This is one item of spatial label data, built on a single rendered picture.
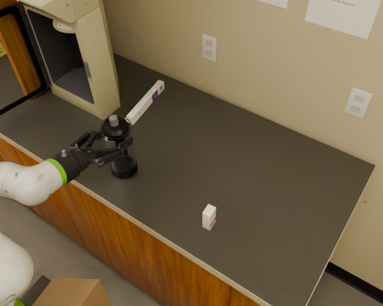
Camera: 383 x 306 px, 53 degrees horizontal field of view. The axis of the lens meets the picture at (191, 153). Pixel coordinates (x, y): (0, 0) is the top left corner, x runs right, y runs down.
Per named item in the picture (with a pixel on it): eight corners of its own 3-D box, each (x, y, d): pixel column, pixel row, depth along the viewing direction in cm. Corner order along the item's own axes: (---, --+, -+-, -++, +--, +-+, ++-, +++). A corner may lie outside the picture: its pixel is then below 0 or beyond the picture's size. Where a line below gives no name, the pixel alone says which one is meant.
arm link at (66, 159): (47, 179, 121) (67, 192, 117) (44, 149, 114) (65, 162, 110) (62, 170, 125) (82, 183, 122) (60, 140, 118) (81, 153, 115)
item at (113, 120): (115, 118, 137) (112, 104, 132) (135, 129, 134) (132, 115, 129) (96, 133, 132) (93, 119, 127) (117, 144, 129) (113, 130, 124)
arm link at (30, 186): (33, 217, 105) (19, 181, 100) (8, 207, 112) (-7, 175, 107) (73, 190, 115) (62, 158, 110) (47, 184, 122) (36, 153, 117)
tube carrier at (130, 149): (123, 152, 152) (114, 112, 136) (144, 164, 148) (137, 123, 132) (104, 169, 146) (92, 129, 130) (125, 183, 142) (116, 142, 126)
